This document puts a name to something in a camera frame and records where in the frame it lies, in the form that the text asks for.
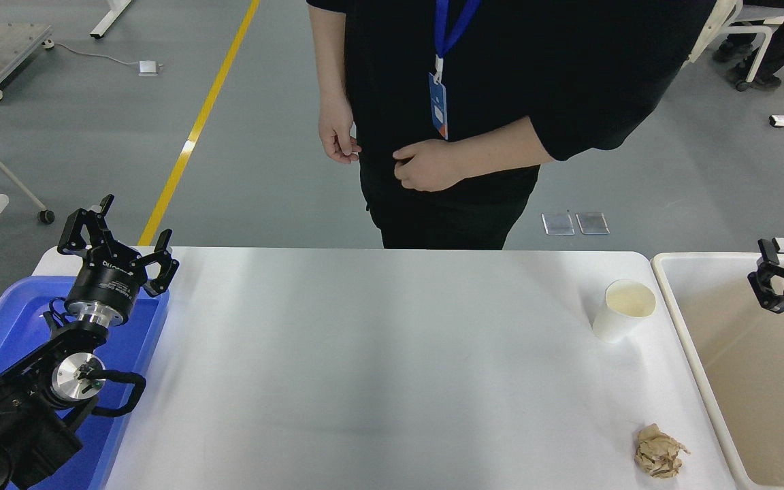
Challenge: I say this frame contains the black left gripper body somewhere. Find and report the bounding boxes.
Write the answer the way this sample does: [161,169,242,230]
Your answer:
[65,245,143,321]

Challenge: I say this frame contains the white paper cup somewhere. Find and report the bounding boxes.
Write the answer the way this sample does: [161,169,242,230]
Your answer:
[592,279,657,344]

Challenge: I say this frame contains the tan paper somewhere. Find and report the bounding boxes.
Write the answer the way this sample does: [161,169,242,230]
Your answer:
[634,423,691,479]

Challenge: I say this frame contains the person's right hand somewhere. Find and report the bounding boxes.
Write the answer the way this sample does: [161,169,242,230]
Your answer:
[318,95,363,165]

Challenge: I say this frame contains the person's left hand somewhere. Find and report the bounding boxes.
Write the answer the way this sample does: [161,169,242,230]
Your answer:
[392,140,467,193]

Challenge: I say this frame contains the large pale bin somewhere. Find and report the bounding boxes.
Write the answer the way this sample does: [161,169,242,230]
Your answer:
[651,252,784,490]

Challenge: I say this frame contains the blue plastic tray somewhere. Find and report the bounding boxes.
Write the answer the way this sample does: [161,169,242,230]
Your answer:
[0,276,169,490]

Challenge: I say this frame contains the white table leg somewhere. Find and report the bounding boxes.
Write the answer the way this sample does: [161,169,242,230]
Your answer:
[90,0,133,39]

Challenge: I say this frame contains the cream coat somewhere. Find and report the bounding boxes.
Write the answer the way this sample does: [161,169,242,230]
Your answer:
[688,0,737,63]

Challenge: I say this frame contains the white power adapter with cable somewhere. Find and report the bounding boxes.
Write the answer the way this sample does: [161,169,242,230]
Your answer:
[54,42,161,77]

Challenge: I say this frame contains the white frame chair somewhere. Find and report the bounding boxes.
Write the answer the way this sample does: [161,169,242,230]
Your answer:
[688,0,784,93]

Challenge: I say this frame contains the blue lanyard with badge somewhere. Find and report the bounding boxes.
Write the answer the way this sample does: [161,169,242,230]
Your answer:
[429,0,483,141]

